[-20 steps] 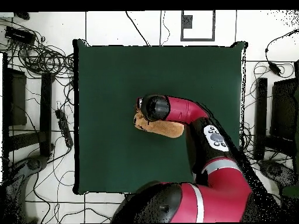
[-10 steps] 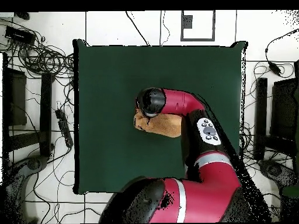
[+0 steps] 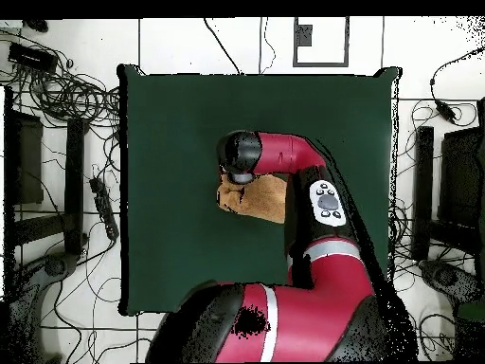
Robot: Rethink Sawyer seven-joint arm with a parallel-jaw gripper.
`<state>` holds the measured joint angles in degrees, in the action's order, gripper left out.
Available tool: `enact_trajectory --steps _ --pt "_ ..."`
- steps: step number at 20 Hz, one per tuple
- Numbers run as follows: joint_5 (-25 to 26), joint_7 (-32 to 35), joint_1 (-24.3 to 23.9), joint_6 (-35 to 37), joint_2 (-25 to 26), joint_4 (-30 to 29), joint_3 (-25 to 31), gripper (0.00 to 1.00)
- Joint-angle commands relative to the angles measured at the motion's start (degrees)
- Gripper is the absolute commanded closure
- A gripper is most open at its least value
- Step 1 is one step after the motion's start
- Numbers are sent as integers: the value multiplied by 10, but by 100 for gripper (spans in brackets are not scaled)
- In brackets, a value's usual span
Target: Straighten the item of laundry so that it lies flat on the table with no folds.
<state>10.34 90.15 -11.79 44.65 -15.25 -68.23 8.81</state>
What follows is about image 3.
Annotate black floor cable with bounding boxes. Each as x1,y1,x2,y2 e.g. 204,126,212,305
203,17,243,75

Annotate dark green table cloth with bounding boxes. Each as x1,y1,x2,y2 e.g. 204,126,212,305
117,64,403,317

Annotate black frame stand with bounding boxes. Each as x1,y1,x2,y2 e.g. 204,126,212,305
411,97,485,263
3,85,89,259

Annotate orange terry towel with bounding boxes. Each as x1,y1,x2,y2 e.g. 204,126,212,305
216,172,291,225

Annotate black power strip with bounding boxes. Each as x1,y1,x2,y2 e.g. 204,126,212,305
89,176,120,241

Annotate grey square floor frame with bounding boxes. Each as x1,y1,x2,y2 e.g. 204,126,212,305
292,16,350,68

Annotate black rectangular box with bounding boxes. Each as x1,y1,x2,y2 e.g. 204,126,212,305
8,42,59,73

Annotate dark grey pedestal leg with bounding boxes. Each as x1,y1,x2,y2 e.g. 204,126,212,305
418,259,484,304
7,252,81,363

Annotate black inline power adapter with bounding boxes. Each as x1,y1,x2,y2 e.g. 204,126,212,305
435,100,458,124

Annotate black cable tangle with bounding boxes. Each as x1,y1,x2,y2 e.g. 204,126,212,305
0,29,122,130

